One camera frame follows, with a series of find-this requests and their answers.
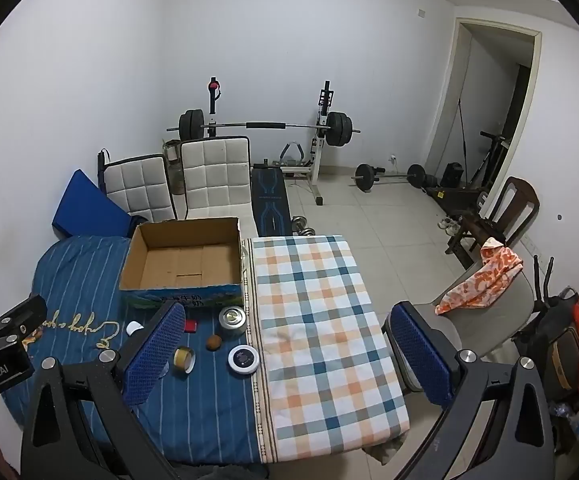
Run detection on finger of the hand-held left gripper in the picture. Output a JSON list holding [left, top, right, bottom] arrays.
[[0, 294, 48, 348]]

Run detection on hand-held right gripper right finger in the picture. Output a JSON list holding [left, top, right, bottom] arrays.
[[382, 301, 556, 480]]

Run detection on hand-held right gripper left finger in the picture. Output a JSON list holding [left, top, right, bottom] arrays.
[[20, 301, 188, 480]]

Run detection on yellow tape roll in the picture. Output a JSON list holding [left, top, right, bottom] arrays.
[[173, 346, 196, 375]]

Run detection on silver round tin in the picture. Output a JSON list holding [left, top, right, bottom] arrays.
[[218, 306, 247, 337]]

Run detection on white tin with dark lid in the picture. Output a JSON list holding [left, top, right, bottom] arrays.
[[228, 344, 261, 375]]

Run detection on cardboard box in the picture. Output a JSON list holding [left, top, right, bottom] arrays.
[[118, 217, 244, 311]]

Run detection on grey shell chair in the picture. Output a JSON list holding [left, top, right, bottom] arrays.
[[387, 255, 535, 392]]

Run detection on blue striped bed sheet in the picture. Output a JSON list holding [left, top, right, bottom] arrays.
[[2, 235, 270, 467]]

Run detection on orange and white cloth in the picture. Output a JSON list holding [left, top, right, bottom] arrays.
[[435, 236, 524, 316]]

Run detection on plaid bed sheet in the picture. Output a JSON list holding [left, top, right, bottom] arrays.
[[247, 234, 411, 463]]

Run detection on blue foam mat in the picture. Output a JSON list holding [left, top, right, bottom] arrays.
[[51, 169, 146, 238]]

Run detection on black backpack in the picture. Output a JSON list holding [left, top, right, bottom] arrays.
[[544, 327, 579, 402]]

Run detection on black exercise machine base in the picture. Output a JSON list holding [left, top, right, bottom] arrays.
[[424, 185, 490, 212]]

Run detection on black pole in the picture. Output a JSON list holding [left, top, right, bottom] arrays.
[[98, 149, 111, 192]]

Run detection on small white quilted chair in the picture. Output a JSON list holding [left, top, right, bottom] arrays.
[[100, 154, 178, 226]]

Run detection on short barbell with black plates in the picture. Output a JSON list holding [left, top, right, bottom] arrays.
[[350, 162, 437, 193]]

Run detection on dark wooden chair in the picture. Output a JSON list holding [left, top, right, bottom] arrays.
[[444, 176, 540, 268]]

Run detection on black speaker box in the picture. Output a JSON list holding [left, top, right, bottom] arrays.
[[442, 162, 465, 187]]

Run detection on large white quilted chair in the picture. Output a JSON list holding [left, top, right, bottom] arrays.
[[178, 136, 258, 238]]

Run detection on black weight bench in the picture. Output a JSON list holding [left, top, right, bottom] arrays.
[[250, 162, 293, 237]]

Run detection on black kick scooter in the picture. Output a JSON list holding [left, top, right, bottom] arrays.
[[469, 131, 507, 186]]

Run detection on white barbell rack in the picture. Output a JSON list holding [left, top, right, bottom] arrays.
[[204, 77, 337, 207]]

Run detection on long barbell with black plates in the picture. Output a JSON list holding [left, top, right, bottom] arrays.
[[166, 109, 361, 148]]

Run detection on grey exercise handles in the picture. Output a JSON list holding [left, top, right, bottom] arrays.
[[282, 142, 306, 166]]

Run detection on white door frame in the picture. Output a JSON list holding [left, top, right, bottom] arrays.
[[432, 17, 543, 196]]

